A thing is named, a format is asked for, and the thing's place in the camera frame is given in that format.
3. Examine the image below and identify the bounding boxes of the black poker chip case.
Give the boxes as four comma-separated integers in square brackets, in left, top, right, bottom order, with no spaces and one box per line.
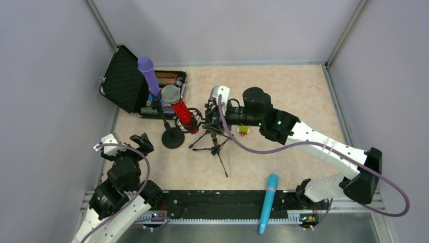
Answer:
[99,45,187,119]

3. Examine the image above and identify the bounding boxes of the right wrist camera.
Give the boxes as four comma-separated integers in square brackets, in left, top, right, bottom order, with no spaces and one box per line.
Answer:
[209,85,230,106]

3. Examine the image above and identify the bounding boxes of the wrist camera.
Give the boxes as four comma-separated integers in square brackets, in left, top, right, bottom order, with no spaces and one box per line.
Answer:
[209,85,230,106]
[93,133,125,156]

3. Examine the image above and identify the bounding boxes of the teal microphone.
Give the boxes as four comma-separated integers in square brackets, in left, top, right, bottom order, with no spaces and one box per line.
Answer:
[258,174,279,235]

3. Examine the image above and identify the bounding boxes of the black tripod stand with clip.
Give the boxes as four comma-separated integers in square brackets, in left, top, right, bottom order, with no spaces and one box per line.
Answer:
[189,108,220,155]

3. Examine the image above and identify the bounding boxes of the purple microphone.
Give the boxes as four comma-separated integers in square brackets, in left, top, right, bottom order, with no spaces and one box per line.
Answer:
[137,56,164,106]

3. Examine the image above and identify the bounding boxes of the black tripod stand with shockmount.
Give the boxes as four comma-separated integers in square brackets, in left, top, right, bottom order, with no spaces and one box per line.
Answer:
[188,107,230,178]

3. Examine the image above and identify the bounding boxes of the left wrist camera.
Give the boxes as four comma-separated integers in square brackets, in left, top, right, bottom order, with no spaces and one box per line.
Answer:
[93,133,125,156]

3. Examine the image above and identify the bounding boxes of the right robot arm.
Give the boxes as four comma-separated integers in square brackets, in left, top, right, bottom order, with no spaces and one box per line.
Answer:
[204,86,382,205]

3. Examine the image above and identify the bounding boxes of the black round-base mic stand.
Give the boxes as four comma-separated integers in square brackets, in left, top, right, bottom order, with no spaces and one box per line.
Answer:
[151,94,185,149]

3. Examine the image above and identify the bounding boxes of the red glitter microphone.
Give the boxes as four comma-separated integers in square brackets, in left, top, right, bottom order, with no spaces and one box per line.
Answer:
[161,85,199,134]

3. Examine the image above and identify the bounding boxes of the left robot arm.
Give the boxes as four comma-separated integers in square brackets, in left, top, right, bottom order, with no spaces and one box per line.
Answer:
[72,133,162,242]

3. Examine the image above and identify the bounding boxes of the toy brick car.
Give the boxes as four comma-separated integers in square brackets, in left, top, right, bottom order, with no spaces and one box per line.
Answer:
[236,126,250,137]

